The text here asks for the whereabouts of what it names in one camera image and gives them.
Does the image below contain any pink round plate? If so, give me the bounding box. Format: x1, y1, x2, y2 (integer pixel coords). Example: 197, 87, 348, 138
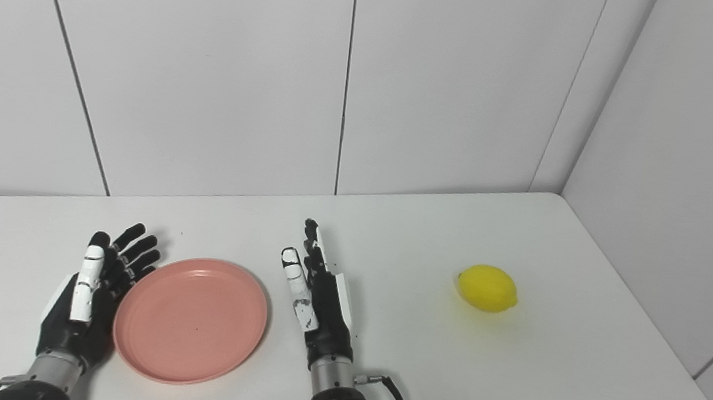
107, 250, 275, 394

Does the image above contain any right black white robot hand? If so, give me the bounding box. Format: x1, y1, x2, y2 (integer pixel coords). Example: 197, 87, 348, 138
270, 216, 369, 374

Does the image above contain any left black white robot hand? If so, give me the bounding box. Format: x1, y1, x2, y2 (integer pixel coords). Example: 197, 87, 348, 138
34, 214, 165, 379

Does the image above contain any yellow lemon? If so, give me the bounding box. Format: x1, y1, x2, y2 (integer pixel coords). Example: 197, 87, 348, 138
453, 262, 521, 316

